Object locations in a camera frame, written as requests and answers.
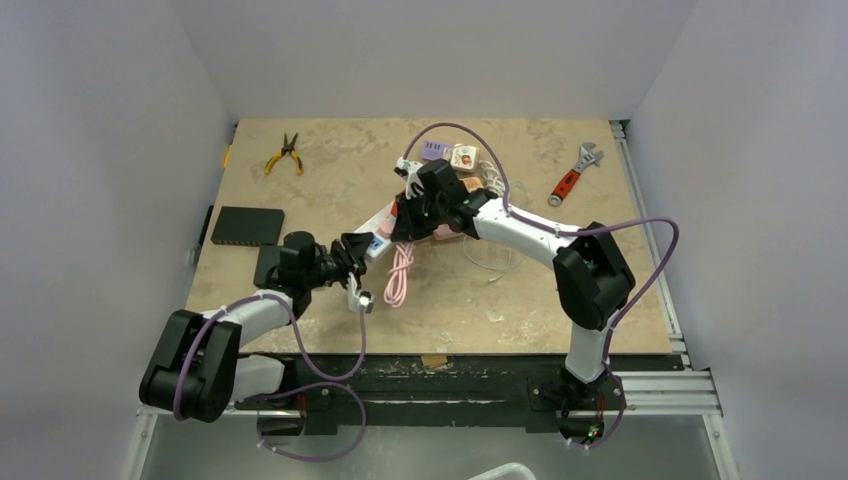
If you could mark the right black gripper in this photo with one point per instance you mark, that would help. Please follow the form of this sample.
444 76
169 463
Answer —
411 216

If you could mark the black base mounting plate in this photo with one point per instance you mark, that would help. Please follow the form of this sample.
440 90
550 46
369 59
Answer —
300 379

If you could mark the black box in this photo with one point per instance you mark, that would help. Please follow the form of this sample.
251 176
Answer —
248 226
265 273

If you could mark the yellow black needle-nose pliers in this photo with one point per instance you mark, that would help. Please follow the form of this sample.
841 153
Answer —
288 149

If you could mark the orange cube adapter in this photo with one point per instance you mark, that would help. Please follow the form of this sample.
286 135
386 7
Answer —
472 183

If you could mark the aluminium frame rail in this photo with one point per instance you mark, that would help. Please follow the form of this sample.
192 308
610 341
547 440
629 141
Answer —
652 392

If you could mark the white power strip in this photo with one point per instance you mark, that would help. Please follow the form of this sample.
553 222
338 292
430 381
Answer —
381 226

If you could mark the red handled adjustable wrench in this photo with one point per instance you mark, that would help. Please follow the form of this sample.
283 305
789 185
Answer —
588 155

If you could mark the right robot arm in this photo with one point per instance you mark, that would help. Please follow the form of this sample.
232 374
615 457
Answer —
593 280

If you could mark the purple socket base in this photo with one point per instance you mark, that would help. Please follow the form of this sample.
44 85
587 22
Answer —
433 150

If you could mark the white cube adapter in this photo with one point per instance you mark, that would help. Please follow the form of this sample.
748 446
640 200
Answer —
464 158

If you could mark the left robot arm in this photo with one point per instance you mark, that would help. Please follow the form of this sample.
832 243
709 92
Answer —
196 370

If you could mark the pink power strip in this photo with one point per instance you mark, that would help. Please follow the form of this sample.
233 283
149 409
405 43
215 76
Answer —
444 232

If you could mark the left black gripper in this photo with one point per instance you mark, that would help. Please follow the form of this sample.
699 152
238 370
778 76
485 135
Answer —
359 244

